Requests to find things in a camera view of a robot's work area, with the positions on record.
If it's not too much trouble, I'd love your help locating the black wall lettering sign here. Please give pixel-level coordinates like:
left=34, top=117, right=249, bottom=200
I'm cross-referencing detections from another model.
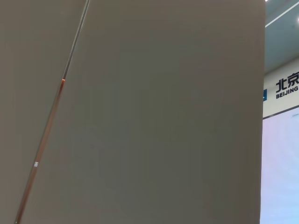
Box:
left=275, top=71, right=299, bottom=100

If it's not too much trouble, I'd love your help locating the large wall display screen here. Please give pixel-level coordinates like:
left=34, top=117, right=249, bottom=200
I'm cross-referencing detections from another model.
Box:
left=259, top=105, right=299, bottom=224

